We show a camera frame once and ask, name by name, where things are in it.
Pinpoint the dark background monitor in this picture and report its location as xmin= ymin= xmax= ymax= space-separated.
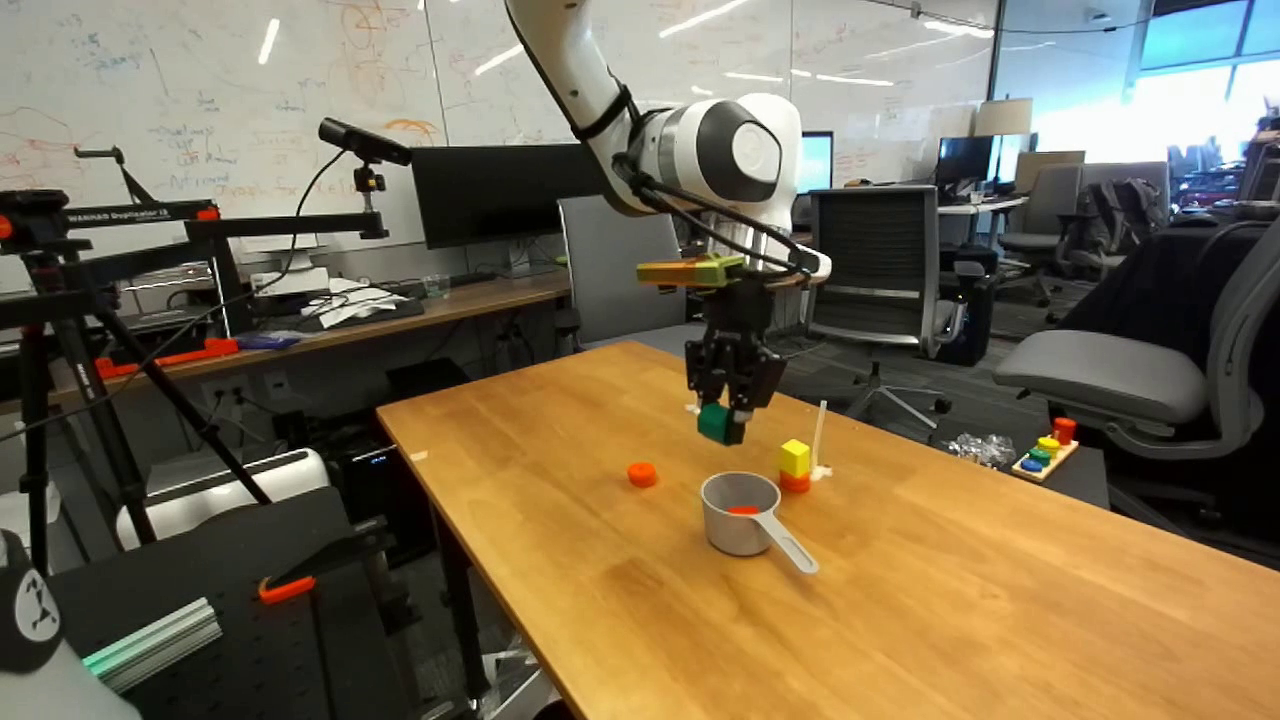
xmin=932 ymin=131 xmax=1042 ymax=199

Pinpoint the red flat bar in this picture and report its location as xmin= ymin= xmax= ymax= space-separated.
xmin=92 ymin=334 xmax=247 ymax=388

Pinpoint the silver green metal bar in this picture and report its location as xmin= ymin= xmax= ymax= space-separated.
xmin=75 ymin=591 xmax=230 ymax=696

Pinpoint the grey background office chair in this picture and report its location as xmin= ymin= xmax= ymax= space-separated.
xmin=998 ymin=149 xmax=1093 ymax=272

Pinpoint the lit computer monitor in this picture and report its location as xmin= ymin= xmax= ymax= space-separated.
xmin=798 ymin=129 xmax=840 ymax=199

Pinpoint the black mesh office chair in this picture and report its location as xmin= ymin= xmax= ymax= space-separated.
xmin=798 ymin=185 xmax=960 ymax=433

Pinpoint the black cart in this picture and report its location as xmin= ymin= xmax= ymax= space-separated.
xmin=53 ymin=486 xmax=433 ymax=720

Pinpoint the large black monitor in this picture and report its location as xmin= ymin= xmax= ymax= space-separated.
xmin=407 ymin=140 xmax=614 ymax=251

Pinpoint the colourful stacking toy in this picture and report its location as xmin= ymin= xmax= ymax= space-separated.
xmin=1009 ymin=414 xmax=1083 ymax=486

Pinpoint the green cube block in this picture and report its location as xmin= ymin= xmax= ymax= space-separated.
xmin=697 ymin=397 xmax=753 ymax=449

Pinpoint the light grey office chair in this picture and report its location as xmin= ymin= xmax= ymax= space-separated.
xmin=557 ymin=188 xmax=748 ymax=375

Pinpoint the yellow cube block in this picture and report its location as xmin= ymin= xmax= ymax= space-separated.
xmin=777 ymin=438 xmax=815 ymax=486

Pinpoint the clear plastic bag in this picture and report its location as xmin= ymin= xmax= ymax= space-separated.
xmin=945 ymin=429 xmax=1021 ymax=473

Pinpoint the long wooden desk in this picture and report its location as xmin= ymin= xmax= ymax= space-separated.
xmin=53 ymin=227 xmax=820 ymax=406

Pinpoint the white tube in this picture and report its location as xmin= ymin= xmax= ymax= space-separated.
xmin=113 ymin=446 xmax=332 ymax=556

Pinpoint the black background chair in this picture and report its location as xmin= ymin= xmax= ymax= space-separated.
xmin=1058 ymin=218 xmax=1276 ymax=356

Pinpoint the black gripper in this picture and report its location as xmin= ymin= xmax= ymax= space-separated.
xmin=679 ymin=281 xmax=790 ymax=416

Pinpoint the black cap with logo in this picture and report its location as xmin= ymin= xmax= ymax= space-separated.
xmin=0 ymin=528 xmax=69 ymax=678

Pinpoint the black stereo camera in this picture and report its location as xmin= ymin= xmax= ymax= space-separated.
xmin=316 ymin=111 xmax=416 ymax=174

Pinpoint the white papers pile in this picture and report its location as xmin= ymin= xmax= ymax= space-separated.
xmin=252 ymin=263 xmax=411 ymax=334

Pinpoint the grey padded office chair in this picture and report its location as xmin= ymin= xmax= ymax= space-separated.
xmin=991 ymin=218 xmax=1280 ymax=536

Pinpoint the grey measuring cup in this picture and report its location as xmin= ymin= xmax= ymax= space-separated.
xmin=697 ymin=467 xmax=823 ymax=579

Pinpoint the black tripod camera rig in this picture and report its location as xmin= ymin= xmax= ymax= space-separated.
xmin=0 ymin=140 xmax=392 ymax=579

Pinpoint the wrist camera with coloured mount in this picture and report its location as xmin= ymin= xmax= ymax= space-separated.
xmin=635 ymin=251 xmax=746 ymax=296

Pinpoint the black metal table leg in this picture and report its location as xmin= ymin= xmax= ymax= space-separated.
xmin=433 ymin=514 xmax=492 ymax=712

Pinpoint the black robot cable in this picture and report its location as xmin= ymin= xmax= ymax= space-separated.
xmin=616 ymin=137 xmax=823 ymax=291

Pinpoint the black computer tower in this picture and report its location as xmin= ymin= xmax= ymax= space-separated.
xmin=338 ymin=414 xmax=447 ymax=569

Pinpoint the orange clamp handle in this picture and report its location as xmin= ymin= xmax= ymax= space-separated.
xmin=252 ymin=572 xmax=326 ymax=614

